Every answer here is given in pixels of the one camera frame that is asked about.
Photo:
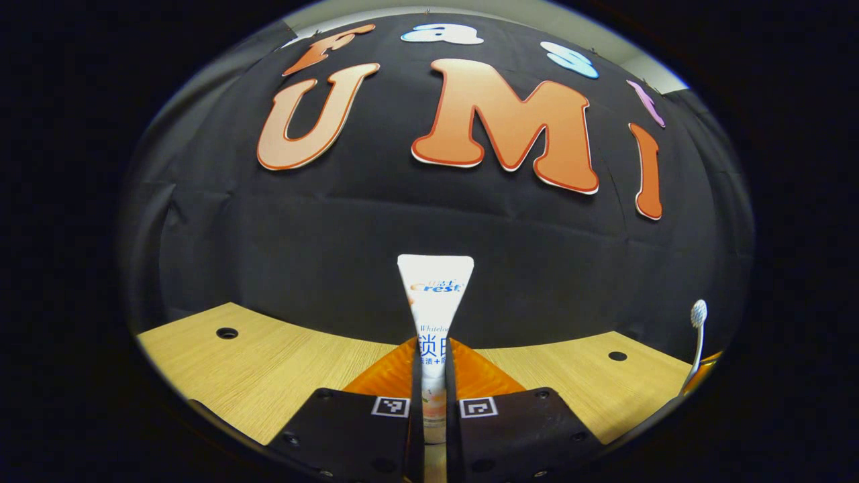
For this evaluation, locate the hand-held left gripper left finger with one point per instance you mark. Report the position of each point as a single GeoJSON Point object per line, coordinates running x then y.
{"type": "Point", "coordinates": [416, 416]}

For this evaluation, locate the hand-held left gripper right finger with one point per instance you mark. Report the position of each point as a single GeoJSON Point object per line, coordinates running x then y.
{"type": "Point", "coordinates": [453, 416]}

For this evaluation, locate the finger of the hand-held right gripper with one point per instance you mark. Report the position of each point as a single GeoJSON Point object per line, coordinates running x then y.
{"type": "Point", "coordinates": [708, 369]}

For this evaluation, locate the white toothbrush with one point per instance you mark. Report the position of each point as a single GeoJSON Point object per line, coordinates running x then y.
{"type": "Point", "coordinates": [698, 329]}

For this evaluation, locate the white toothpaste tube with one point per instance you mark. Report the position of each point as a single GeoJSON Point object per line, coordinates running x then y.
{"type": "Point", "coordinates": [435, 302]}

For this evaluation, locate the wooden desktop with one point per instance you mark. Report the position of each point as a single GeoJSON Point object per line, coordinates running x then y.
{"type": "Point", "coordinates": [268, 362]}

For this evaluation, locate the black backdrop cloth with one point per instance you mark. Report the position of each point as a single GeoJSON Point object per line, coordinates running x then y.
{"type": "Point", "coordinates": [376, 255]}

